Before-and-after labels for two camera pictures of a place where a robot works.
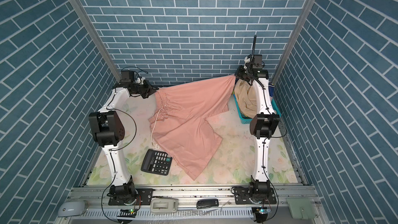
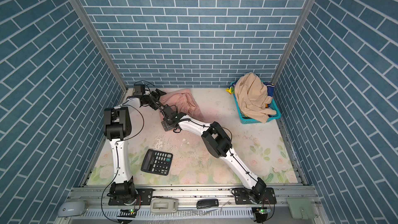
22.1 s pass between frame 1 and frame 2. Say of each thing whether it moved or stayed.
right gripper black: moved
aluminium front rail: stayed
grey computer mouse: stayed
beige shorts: stayed
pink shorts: moved
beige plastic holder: stayed
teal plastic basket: stayed
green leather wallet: stayed
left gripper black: moved
